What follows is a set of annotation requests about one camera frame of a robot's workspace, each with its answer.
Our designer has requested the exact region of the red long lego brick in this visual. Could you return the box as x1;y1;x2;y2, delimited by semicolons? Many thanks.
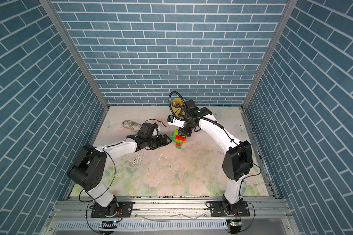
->
176;135;186;143

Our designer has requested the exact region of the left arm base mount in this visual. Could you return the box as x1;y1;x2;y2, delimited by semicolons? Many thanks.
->
89;200;134;218

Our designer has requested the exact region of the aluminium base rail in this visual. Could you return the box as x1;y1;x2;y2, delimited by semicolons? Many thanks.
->
50;196;292;220

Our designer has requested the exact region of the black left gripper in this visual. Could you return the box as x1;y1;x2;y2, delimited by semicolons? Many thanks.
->
145;134;173;149

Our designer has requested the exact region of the lime long lego brick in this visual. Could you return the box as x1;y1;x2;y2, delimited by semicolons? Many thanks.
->
170;129;178;142

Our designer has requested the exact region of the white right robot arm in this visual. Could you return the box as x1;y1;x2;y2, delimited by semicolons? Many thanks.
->
168;91;254;207

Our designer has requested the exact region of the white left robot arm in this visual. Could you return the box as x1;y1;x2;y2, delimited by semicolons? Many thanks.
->
67;122;172;216

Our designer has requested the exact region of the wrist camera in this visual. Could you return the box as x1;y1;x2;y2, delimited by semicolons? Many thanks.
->
184;100;212;117
138;122;160;138

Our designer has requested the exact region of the yellow pen holder cup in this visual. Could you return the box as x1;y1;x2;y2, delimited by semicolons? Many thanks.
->
171;98;183;117

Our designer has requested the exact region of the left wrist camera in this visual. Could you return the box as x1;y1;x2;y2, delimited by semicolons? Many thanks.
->
138;122;160;138

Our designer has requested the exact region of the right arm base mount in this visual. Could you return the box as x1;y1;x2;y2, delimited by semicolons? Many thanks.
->
206;200;250;217

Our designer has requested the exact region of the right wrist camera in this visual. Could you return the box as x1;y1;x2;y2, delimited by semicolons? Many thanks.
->
184;100;212;117

